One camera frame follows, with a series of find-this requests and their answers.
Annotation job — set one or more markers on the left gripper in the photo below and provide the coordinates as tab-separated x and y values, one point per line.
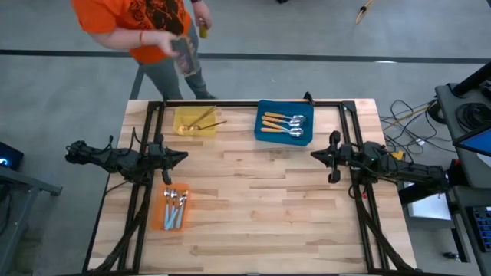
167	165

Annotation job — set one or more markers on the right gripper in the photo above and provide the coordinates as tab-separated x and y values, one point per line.
334	168

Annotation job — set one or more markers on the wooden spoon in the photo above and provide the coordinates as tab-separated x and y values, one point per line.
207	116
215	124
181	130

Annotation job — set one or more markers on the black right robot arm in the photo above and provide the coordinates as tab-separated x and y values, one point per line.
403	172

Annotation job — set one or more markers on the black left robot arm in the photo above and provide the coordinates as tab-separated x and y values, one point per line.
111	159

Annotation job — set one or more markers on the blue plastic bin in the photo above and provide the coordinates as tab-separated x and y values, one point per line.
284	141

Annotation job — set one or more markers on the yellow plastic bin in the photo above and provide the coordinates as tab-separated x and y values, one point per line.
182	115

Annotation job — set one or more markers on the orange plastic bin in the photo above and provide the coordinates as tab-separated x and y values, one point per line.
157	214

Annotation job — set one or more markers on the black clamp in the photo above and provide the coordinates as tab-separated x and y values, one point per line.
308	98

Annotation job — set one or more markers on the yellow connector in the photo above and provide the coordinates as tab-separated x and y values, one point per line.
398	156

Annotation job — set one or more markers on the dark printed package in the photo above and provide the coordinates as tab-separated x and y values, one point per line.
186	57

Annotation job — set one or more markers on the white box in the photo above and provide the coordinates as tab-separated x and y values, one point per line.
429	207

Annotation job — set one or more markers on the grey side desk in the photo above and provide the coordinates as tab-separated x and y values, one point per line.
447	122

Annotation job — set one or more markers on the small yellow bottle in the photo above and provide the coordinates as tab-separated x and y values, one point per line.
203	30

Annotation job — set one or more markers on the person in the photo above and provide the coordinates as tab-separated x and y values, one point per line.
126	19

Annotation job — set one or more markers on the monitor with blue screen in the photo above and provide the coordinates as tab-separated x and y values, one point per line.
477	142

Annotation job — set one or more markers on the black box with blue light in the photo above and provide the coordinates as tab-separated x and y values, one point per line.
9	153

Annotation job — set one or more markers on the keyboard with blue keys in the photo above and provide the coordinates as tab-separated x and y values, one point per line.
481	226

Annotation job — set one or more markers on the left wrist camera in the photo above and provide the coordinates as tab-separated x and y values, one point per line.
155	151

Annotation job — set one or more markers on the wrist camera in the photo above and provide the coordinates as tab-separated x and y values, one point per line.
346	152
155	151

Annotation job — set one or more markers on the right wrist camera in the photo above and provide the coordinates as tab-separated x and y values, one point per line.
346	152

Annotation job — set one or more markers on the grey table frame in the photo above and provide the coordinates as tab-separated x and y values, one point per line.
27	184

